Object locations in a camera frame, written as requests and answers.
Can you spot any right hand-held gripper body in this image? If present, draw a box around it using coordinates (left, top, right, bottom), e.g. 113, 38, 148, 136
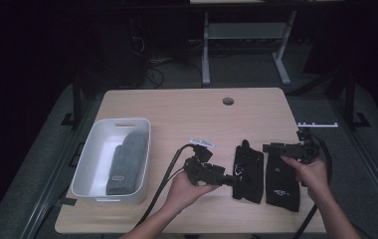
286, 121, 339, 165

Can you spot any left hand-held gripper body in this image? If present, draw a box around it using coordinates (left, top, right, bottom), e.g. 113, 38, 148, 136
183, 137, 227, 187

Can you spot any black glove large white print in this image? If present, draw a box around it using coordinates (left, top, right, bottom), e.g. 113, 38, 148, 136
232, 138, 266, 204

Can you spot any black glove small white logo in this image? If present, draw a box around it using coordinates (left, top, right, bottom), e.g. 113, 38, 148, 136
265, 150, 301, 213

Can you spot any grey mitten with label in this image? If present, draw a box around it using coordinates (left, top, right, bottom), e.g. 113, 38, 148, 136
104, 128, 150, 197

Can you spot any white plastic bin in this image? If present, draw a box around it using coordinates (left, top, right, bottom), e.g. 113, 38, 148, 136
71, 118, 152, 206

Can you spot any person's right hand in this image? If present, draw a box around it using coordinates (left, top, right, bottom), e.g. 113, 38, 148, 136
281, 155, 331, 205

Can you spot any person's left hand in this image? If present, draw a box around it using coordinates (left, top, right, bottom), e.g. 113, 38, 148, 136
163, 170, 220, 217

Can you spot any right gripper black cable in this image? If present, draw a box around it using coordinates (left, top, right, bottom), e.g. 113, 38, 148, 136
291, 133, 333, 239

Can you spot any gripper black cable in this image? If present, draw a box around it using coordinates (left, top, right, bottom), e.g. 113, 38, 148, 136
291, 133, 333, 239
133, 143, 199, 230

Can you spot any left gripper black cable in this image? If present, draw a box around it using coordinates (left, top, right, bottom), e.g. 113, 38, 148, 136
133, 143, 199, 230

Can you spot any black metal post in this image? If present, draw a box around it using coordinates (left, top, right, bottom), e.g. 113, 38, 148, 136
343, 68, 358, 129
72, 66, 84, 127

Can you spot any tangle of floor cables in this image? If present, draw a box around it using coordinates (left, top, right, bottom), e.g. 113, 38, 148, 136
128, 34, 205, 90

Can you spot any grey metal desk frame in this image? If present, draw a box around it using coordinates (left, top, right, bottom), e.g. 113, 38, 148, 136
201, 9, 298, 87

